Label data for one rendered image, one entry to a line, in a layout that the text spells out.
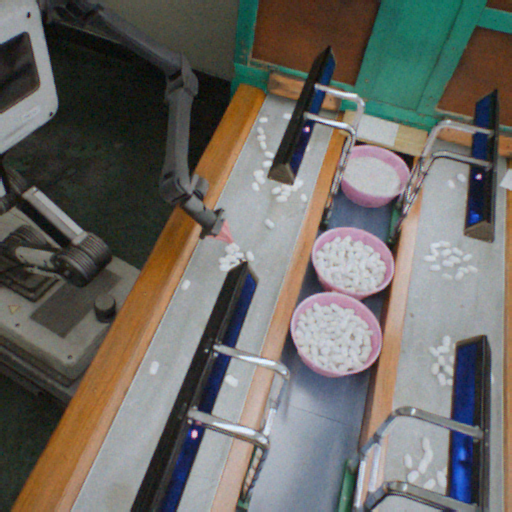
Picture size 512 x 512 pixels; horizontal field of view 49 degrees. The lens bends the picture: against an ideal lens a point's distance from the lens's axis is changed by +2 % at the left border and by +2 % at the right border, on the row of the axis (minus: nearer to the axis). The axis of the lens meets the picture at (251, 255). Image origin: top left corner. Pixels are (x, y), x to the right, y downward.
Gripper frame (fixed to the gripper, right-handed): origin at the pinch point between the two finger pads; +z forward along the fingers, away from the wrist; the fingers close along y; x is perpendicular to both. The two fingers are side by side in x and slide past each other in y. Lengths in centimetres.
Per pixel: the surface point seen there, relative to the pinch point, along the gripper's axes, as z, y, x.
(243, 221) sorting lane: 5.5, 16.0, 6.0
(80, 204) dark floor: -16, 60, 121
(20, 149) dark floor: -50, 84, 150
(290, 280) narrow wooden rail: 19.6, -3.9, -9.4
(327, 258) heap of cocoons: 28.8, 11.1, -13.3
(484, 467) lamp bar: 32, -58, -65
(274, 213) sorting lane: 12.3, 23.4, 0.2
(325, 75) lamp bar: -7, 56, -29
